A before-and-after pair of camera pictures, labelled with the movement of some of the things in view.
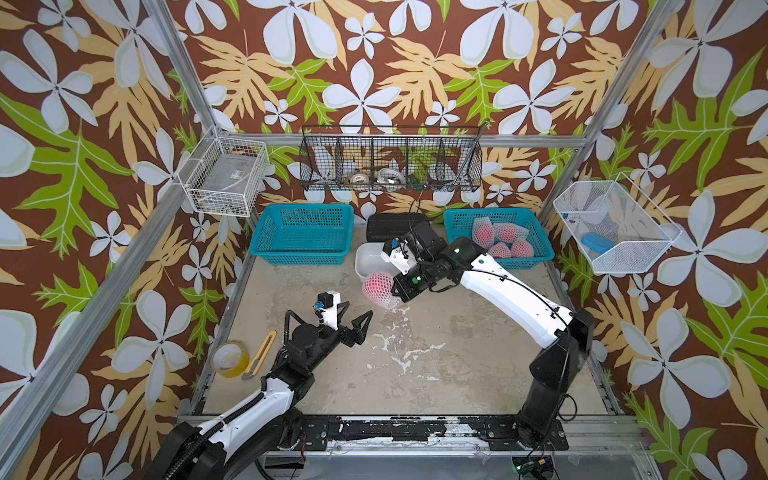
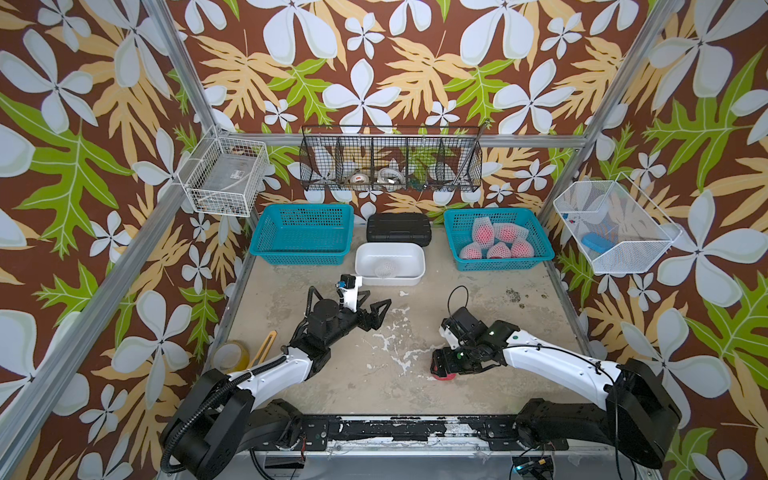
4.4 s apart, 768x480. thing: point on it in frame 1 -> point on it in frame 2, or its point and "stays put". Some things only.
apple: x=378 y=288 -> x=448 y=377
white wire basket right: x=620 y=210 stays put
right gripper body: x=415 y=281 -> x=460 y=360
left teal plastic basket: x=299 y=234 stays put
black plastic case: x=380 y=226 stays put
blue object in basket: x=596 y=242 stays put
